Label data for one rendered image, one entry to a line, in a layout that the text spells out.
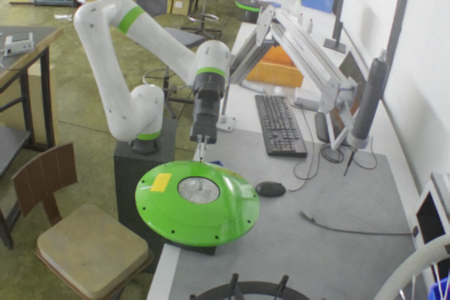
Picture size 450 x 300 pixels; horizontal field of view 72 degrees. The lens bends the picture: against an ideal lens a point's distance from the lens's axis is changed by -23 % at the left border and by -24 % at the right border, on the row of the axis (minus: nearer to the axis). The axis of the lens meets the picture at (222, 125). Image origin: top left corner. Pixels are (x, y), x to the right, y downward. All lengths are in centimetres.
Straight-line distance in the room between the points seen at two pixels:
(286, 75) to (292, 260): 112
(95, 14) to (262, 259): 91
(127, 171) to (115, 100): 37
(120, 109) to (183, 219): 55
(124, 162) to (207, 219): 72
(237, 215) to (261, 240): 20
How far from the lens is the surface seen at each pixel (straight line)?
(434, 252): 42
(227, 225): 91
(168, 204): 92
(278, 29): 111
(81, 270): 136
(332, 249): 115
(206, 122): 113
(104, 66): 130
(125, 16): 138
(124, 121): 132
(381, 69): 72
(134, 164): 155
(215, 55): 121
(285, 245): 112
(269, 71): 195
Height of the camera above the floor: 172
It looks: 31 degrees down
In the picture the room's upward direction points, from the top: 9 degrees clockwise
